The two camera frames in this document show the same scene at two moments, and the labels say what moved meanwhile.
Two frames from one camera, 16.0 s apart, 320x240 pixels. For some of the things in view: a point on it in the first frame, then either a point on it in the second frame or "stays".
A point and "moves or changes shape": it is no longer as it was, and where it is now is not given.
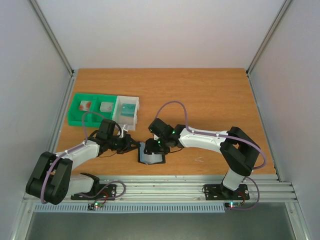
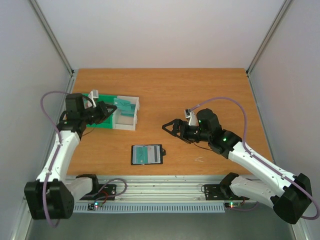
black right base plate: [219, 192] stays
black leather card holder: [149, 158] moves or changes shape
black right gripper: [153, 150] -> [178, 128]
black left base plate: [109, 191] stays
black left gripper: [127, 147] -> [103, 107]
